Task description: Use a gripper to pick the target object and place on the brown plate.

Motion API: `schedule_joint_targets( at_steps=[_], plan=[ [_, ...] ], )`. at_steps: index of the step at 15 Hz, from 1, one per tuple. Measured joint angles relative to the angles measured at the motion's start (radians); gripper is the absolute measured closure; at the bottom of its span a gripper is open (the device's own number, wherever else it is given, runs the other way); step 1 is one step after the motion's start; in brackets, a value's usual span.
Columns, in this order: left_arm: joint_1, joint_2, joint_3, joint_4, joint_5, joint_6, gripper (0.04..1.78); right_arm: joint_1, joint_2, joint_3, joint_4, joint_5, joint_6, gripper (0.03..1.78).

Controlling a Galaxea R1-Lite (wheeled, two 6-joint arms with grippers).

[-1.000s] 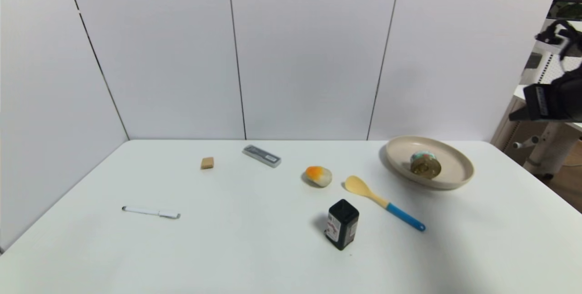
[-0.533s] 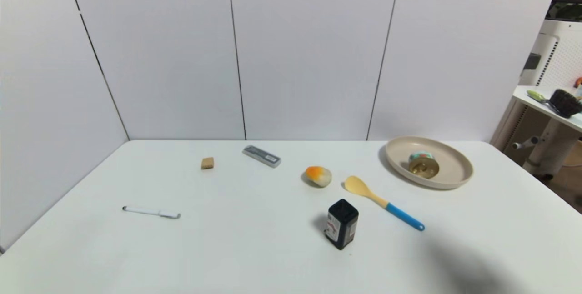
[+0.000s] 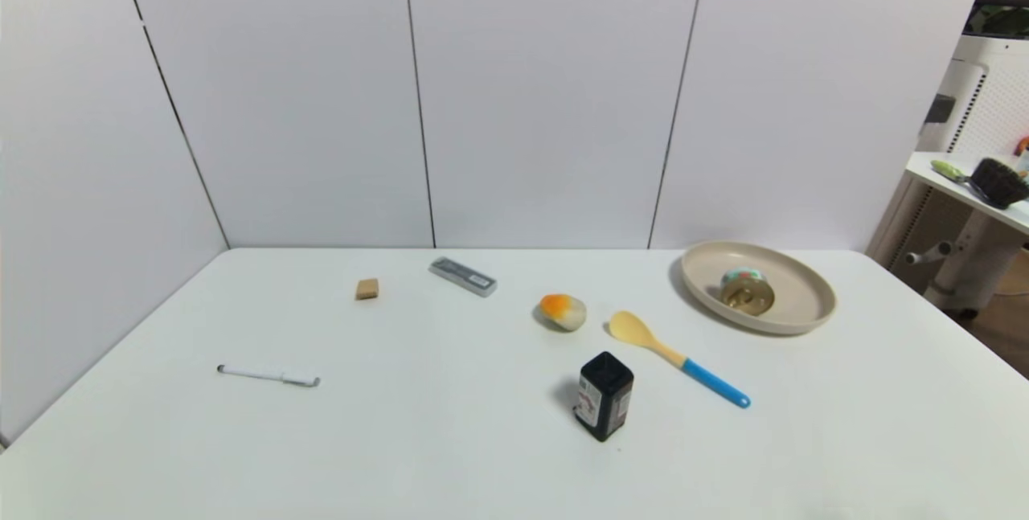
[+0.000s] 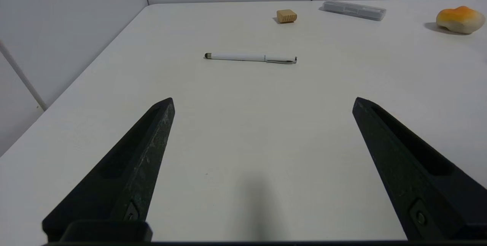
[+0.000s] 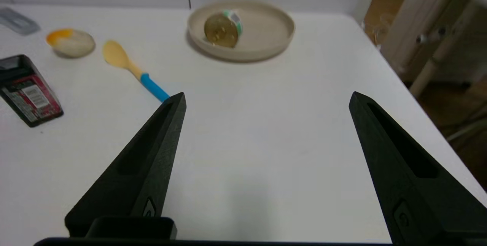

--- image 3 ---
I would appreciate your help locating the small gold-lidded tin can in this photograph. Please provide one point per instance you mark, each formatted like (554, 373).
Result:
(747, 290)

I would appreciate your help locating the beige round plate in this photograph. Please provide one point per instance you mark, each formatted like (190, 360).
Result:
(758, 287)

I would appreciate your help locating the grey rectangular case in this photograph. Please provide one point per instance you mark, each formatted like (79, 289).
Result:
(462, 276)

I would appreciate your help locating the orange and white egg toy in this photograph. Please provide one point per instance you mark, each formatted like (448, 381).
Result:
(563, 311)

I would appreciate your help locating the small tan cube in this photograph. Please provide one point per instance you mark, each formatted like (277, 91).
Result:
(367, 288)

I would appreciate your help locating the small black bottle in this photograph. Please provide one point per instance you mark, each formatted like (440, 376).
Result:
(604, 396)

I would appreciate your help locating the white marker pen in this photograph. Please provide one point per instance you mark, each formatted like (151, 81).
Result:
(268, 375)

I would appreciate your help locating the white side table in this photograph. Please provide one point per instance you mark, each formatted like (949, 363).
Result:
(969, 239)

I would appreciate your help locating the white perforated appliance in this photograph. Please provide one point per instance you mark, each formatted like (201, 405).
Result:
(973, 94)

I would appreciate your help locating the black round brush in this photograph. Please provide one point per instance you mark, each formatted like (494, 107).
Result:
(998, 181)

